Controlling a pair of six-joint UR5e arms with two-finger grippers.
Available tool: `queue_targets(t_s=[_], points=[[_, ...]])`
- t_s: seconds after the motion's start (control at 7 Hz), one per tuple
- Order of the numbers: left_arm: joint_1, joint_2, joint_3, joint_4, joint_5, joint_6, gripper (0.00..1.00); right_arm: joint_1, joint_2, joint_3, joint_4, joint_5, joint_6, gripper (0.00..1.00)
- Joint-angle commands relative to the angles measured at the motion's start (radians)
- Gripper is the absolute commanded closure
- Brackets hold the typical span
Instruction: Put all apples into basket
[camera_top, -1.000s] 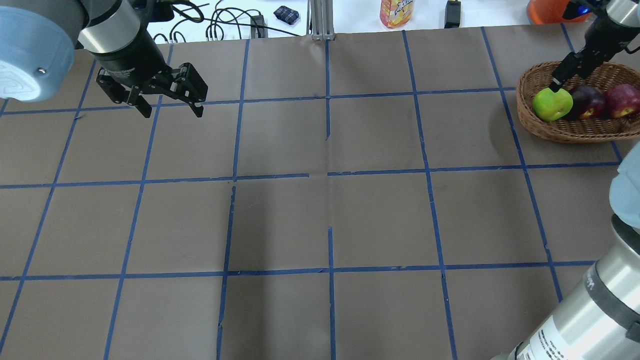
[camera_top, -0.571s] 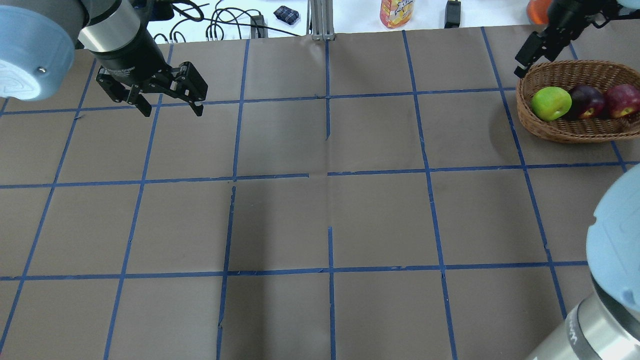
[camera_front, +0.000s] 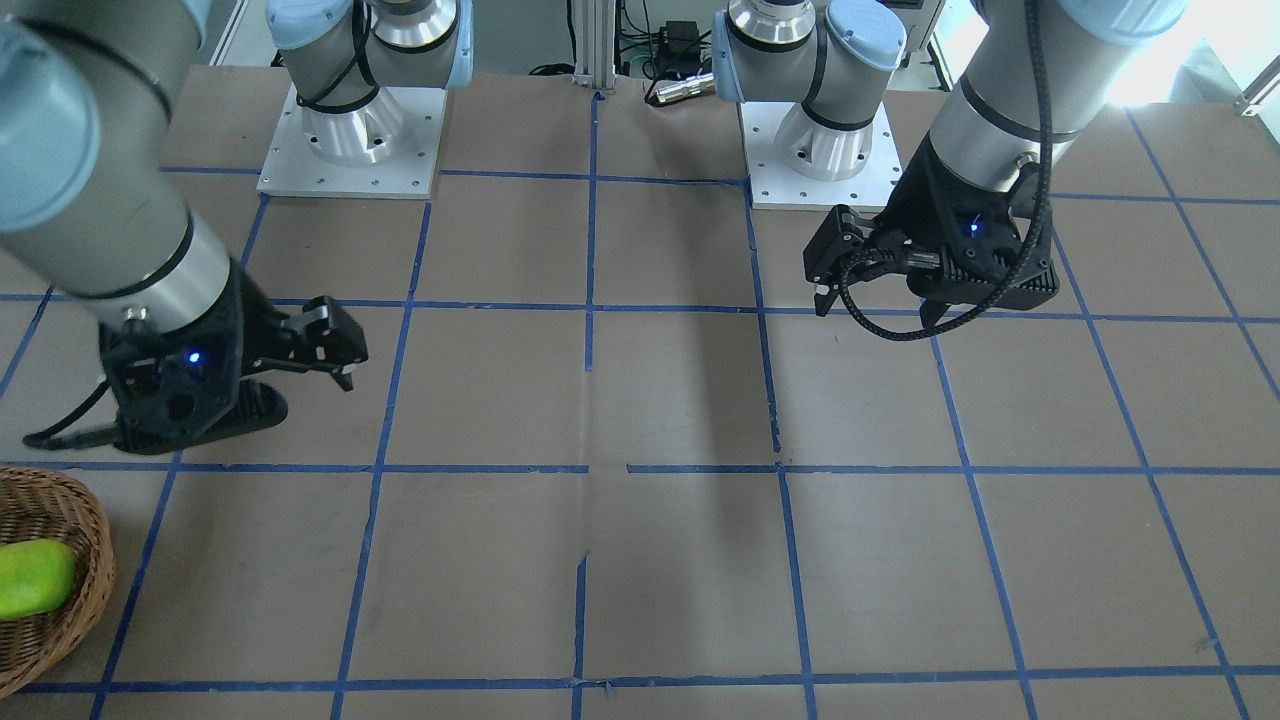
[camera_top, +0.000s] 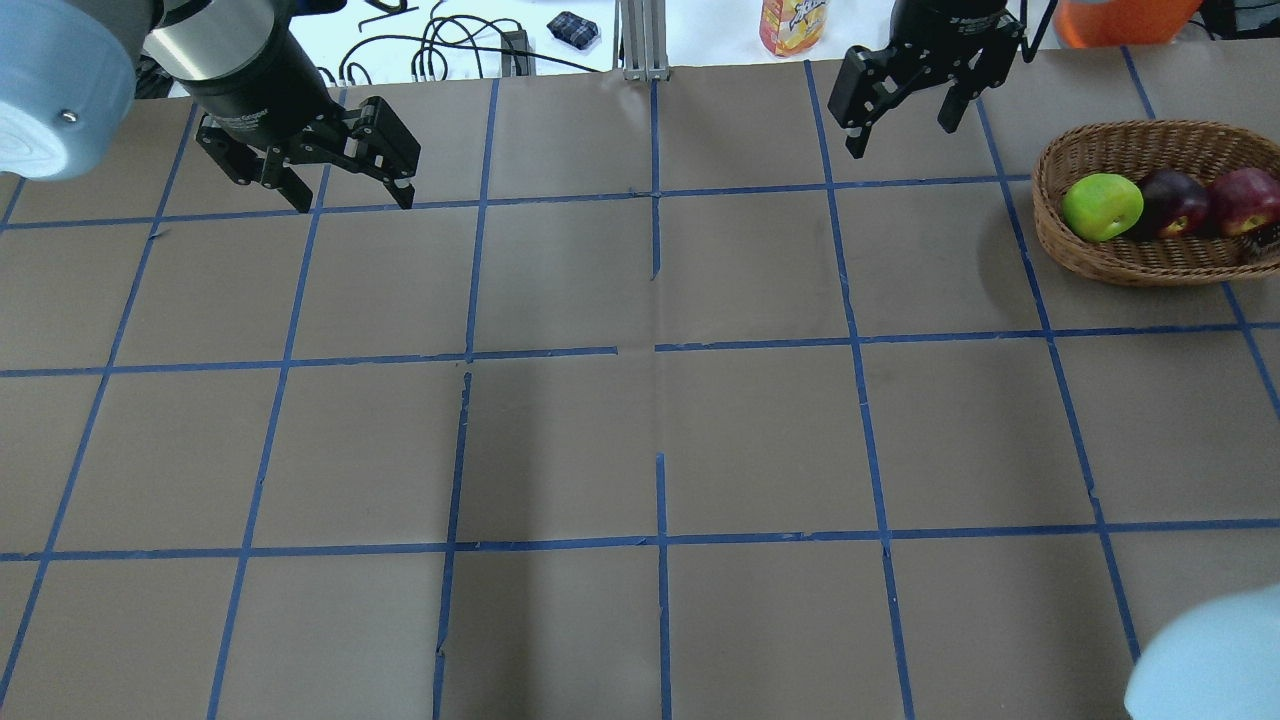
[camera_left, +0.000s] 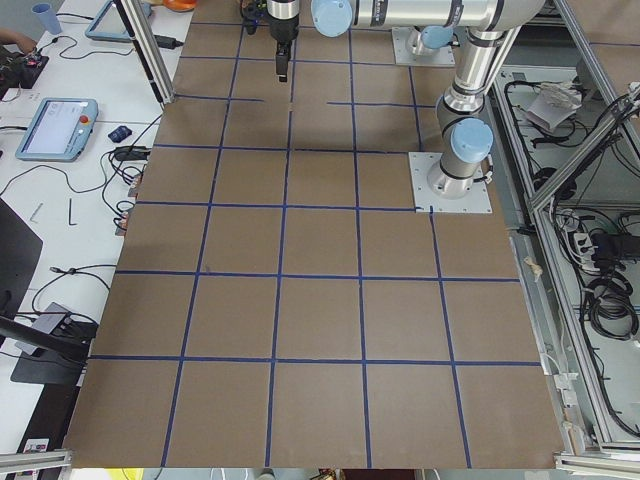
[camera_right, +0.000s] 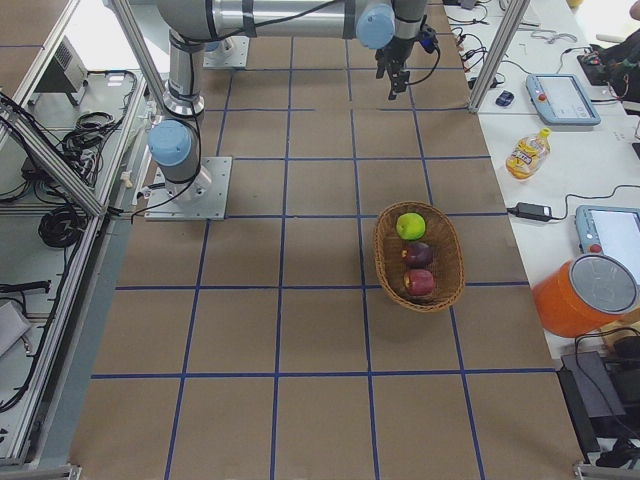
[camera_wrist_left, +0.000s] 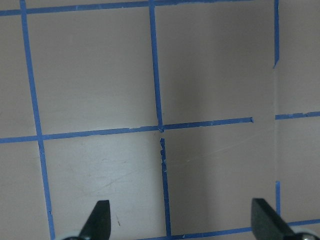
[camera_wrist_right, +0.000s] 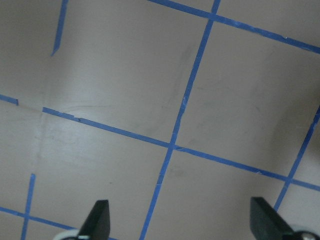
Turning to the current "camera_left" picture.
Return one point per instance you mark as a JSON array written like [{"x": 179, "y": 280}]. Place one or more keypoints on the grey usb hub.
[{"x": 55, "y": 319}]

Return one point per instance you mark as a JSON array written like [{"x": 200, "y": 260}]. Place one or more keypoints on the dark blue small pouch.
[{"x": 119, "y": 134}]

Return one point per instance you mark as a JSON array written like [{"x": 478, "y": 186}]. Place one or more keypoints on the white power strip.
[{"x": 578, "y": 242}]

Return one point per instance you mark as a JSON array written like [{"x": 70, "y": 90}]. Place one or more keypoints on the black circuit board box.
[{"x": 20, "y": 70}]

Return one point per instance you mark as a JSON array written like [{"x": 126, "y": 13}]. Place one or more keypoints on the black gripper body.
[{"x": 283, "y": 27}]

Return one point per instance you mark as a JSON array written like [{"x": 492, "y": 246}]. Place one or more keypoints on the black power adapter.
[{"x": 166, "y": 42}]

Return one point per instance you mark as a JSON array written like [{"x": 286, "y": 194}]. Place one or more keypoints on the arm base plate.
[
  {"x": 444, "y": 58},
  {"x": 435, "y": 192}
]

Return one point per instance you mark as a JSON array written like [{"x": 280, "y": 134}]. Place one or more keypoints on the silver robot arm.
[
  {"x": 429, "y": 39},
  {"x": 491, "y": 28}
]

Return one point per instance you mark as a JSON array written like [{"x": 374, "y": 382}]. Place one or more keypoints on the blue plastic cup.
[{"x": 47, "y": 16}]

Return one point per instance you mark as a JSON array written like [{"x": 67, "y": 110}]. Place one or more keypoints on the aluminium frame post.
[{"x": 144, "y": 42}]

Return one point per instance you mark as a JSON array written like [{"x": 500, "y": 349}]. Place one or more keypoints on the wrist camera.
[{"x": 253, "y": 12}]

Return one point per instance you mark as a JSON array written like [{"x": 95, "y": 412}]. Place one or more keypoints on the black allen key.
[{"x": 70, "y": 216}]

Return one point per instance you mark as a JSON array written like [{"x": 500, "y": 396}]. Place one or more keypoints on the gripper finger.
[{"x": 282, "y": 59}]

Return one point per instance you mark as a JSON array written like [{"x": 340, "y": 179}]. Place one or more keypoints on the silver allen key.
[{"x": 36, "y": 211}]

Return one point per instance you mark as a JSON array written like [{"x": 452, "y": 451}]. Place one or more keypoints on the black monitor stand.
[{"x": 43, "y": 358}]

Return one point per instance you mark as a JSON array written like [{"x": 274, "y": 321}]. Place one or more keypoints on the near blue teach pendant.
[{"x": 59, "y": 131}]

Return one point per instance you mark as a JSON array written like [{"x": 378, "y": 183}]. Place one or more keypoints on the blue teach pendant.
[
  {"x": 59, "y": 131},
  {"x": 107, "y": 25}
]

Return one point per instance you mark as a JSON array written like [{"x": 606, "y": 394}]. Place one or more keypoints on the far blue teach pendant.
[{"x": 107, "y": 25}]

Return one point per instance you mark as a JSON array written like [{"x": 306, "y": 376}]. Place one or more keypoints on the orange round container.
[{"x": 180, "y": 6}]

